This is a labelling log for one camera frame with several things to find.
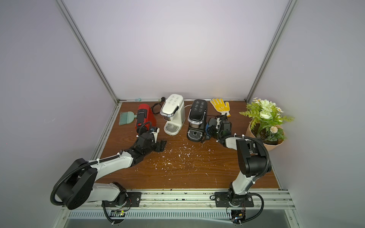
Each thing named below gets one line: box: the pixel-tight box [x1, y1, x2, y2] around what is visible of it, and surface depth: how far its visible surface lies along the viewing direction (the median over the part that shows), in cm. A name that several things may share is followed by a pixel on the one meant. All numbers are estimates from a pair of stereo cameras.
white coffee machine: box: [159, 93, 186, 136], surface depth 92 cm
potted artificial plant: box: [239, 96, 295, 152], surface depth 76 cm
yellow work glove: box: [210, 98, 231, 117], surface depth 120 cm
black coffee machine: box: [186, 98, 208, 143], surface depth 87 cm
